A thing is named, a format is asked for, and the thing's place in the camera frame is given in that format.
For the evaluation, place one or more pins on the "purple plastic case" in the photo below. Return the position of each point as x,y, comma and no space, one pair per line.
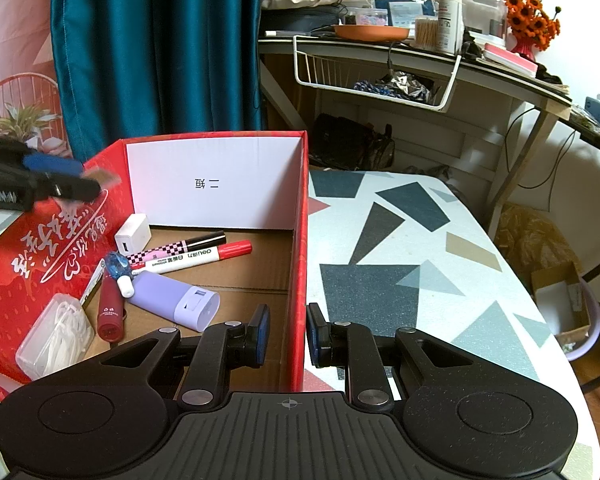
165,295

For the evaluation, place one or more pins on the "blue curtain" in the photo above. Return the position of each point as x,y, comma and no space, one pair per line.
155,50

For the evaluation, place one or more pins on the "cotton swab jar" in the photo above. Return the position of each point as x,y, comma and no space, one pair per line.
426,35

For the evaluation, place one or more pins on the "red capped white marker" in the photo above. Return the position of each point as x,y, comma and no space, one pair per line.
195,257

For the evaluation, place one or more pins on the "slim white pen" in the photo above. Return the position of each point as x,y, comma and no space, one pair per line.
92,282

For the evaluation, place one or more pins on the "clear jar with pink contents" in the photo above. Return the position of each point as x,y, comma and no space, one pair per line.
367,18

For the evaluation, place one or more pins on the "orange artificial flowers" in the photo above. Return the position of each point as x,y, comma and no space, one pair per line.
527,15

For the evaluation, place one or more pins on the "grey plastic bag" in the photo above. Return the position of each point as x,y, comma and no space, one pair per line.
430,172

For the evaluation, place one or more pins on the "clear cosmetic organizer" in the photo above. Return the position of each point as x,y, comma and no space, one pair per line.
482,15

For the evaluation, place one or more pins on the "white spray bottle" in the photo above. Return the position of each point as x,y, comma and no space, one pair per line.
449,20

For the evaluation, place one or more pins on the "blue white box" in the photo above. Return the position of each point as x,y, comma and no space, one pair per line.
412,10

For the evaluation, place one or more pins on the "white charger plug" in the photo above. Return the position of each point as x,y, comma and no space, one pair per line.
130,237

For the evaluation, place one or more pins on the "yellow plastic bag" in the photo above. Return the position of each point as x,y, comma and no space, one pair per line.
530,240

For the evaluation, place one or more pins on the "printed wall backdrop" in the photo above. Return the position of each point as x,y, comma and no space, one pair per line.
15,60

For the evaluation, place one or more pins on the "small white tube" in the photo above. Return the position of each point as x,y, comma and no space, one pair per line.
126,287

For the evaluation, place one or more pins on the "clear box of white picks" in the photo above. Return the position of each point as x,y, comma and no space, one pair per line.
55,335

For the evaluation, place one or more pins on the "black topped white desk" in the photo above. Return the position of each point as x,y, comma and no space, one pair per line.
480,105

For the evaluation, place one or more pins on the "small open cardboard box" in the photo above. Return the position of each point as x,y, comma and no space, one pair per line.
560,300

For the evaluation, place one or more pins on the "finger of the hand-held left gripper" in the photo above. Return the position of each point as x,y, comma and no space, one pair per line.
55,164
70,187

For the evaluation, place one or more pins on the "purple plastic basin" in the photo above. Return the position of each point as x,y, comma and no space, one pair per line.
592,335

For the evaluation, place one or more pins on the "black bag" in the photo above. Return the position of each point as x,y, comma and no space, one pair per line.
352,142

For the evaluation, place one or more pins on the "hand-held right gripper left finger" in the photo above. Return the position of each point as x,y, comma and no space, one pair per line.
261,332

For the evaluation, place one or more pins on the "dark red tube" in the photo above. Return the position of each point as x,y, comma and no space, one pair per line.
111,315

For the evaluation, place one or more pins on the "pink checkered pen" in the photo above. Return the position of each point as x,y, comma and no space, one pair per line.
165,251

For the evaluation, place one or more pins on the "dark fabric bag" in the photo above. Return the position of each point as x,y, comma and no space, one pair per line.
300,21

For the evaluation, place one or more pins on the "red vase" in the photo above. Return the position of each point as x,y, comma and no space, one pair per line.
522,49

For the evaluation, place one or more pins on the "silver foil pack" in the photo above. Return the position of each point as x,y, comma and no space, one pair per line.
405,87

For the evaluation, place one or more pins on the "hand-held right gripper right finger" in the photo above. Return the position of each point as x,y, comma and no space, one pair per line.
314,332

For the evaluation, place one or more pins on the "red cardboard box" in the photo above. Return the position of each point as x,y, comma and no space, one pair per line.
30,240

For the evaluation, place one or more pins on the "pink book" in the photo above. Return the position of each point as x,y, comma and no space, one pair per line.
510,59

